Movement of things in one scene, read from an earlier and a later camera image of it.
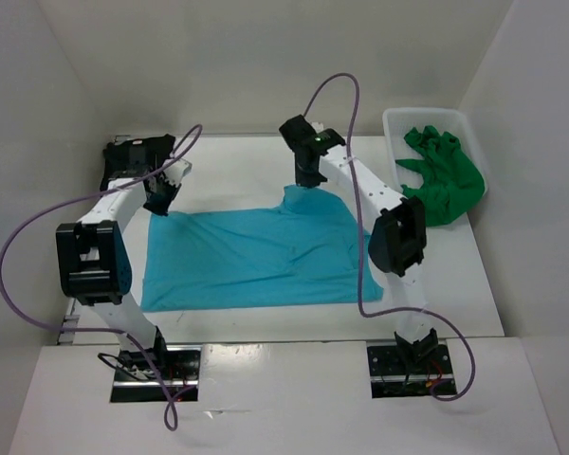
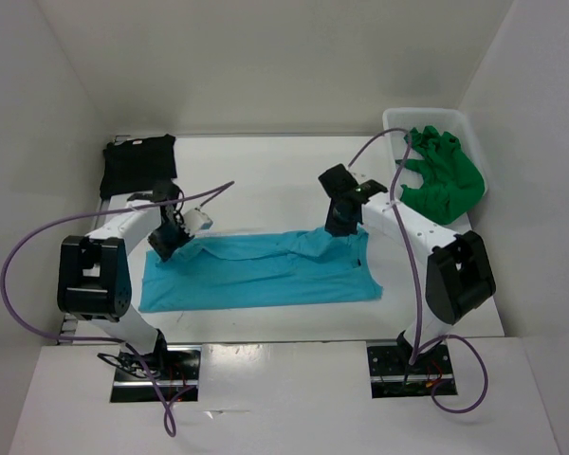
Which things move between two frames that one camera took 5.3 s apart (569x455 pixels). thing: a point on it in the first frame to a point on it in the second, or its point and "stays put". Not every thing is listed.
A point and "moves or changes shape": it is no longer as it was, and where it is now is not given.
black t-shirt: x=132 y=157 stays put
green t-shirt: x=450 y=179 stays put
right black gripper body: x=306 y=176 to x=337 y=223
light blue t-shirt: x=302 y=250 moves or changes shape
